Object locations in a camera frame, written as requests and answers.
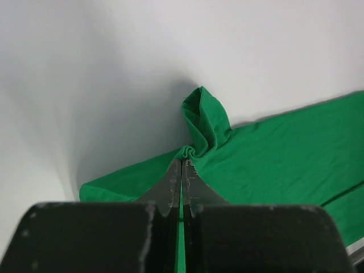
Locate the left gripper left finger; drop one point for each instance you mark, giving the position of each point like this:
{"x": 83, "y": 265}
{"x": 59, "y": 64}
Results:
{"x": 157, "y": 223}

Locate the green t shirt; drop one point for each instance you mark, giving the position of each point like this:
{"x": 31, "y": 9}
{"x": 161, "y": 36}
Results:
{"x": 294, "y": 183}

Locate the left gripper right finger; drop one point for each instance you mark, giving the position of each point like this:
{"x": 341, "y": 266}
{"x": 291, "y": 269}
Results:
{"x": 196, "y": 195}

